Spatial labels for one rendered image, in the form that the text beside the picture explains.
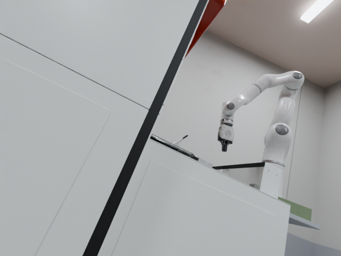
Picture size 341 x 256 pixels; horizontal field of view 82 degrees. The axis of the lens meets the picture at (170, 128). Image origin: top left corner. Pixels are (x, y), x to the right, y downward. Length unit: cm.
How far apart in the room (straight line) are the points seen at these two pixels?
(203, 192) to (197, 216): 7
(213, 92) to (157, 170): 263
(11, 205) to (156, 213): 35
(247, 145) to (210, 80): 116
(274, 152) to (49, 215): 109
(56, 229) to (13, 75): 26
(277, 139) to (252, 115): 213
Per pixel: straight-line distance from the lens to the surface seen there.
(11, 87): 42
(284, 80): 145
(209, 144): 282
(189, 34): 54
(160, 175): 60
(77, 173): 37
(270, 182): 93
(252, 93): 142
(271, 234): 84
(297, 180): 352
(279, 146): 123
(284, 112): 137
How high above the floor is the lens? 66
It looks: 21 degrees up
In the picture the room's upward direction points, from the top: 22 degrees clockwise
